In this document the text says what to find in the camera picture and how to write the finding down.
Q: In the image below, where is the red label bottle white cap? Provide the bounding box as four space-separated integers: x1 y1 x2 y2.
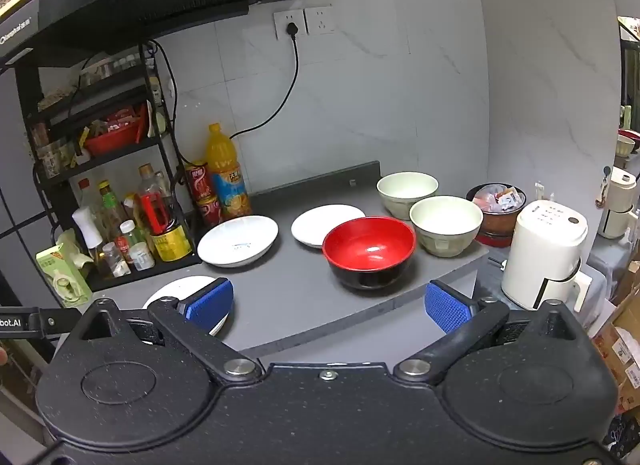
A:
119 220 138 263

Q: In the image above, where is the green carton box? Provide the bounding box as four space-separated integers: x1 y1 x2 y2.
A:
36 242 93 308

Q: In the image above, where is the small white plate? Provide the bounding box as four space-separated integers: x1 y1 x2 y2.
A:
291 204 367 250

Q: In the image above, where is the black metal shelf rack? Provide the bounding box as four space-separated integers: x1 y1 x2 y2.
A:
12 42 201 293

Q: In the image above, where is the small clear jar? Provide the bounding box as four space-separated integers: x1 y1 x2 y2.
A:
102 242 132 277

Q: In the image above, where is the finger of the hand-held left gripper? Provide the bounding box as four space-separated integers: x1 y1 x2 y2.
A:
0 306 83 343

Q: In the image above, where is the small jar white lid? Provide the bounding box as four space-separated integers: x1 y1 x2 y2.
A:
129 241 156 271

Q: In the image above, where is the red plastic basket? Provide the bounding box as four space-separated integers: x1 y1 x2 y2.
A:
82 120 146 157

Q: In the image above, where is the red and black bowl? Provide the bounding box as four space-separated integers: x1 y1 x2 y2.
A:
322 216 417 291

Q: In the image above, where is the row of small spice jars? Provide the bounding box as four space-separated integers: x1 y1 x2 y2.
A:
80 52 143 86

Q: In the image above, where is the red cap sauce bottle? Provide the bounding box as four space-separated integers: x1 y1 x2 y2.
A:
77 178 101 218

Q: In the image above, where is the red drink can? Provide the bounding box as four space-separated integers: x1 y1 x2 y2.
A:
195 195 224 227
185 161 213 201

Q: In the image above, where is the white air fryer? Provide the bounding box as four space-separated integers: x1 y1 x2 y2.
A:
501 200 590 313

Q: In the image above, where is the white thermos jug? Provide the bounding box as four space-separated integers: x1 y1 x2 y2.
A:
597 168 638 240

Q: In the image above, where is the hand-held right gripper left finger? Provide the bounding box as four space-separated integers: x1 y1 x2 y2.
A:
74 278 263 387

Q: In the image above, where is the white wall socket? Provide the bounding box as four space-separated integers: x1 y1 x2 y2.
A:
304 5 336 36
274 9 306 41

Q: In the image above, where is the printed cardboard box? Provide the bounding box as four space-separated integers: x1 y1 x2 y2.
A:
591 317 640 413

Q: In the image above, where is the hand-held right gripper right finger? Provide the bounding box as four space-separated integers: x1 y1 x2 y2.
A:
394 279 582 387

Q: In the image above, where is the red box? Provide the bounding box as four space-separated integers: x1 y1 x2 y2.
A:
135 164 176 236

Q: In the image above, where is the green label sauce bottle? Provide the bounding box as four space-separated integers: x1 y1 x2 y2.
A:
97 181 126 241

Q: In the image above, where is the cream bowl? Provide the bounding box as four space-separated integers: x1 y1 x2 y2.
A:
376 172 439 221
409 196 484 258

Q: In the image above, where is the brown cardboard box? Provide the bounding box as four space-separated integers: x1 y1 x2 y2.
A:
611 277 640 341

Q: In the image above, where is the white plate orange rim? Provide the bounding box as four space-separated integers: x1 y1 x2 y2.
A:
142 275 232 337

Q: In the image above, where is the black power plug cable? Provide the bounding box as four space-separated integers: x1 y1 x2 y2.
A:
227 21 301 141

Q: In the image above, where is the oil bottle white spout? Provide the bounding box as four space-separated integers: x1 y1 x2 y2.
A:
71 206 106 266

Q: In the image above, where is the white plate blue print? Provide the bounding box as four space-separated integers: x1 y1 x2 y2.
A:
197 215 279 268

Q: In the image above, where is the orange juice bottle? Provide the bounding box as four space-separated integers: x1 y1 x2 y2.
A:
206 122 251 218

